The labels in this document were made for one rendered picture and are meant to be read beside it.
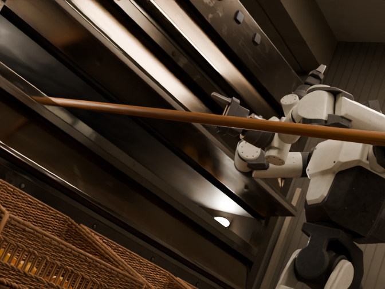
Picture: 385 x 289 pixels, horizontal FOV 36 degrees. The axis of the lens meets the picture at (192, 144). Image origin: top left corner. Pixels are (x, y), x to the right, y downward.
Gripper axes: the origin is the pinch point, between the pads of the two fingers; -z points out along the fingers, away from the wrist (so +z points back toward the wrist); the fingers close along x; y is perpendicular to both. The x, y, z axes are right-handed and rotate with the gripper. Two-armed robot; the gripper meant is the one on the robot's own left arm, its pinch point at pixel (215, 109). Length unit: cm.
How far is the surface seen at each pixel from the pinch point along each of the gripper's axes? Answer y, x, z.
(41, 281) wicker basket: -7, 66, -25
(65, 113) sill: 42, 11, -41
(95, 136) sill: 51, 11, -27
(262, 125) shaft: -29.2, 9.3, 6.7
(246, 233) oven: 132, 3, 69
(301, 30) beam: 224, -180, 84
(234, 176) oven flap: 90, -10, 39
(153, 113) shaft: 2.5, 9.2, -16.3
